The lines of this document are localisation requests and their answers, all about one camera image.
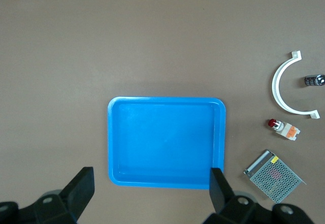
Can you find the black cylindrical capacitor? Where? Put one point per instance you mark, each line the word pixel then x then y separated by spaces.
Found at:
pixel 313 80

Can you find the brown table cover mat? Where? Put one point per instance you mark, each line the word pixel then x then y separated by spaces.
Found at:
pixel 162 43

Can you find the blue plastic tray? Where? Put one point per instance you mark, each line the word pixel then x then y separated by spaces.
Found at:
pixel 165 142

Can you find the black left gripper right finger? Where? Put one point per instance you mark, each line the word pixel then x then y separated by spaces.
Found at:
pixel 221 193

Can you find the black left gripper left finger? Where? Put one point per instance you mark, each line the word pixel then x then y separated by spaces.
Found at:
pixel 78 193

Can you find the metal mesh power supply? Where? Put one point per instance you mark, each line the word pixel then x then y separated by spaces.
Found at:
pixel 275 178

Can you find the white curved plastic bracket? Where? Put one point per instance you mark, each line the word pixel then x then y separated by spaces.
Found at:
pixel 275 87

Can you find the red pushbutton orange white block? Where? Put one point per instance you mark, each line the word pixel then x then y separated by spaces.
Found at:
pixel 287 131

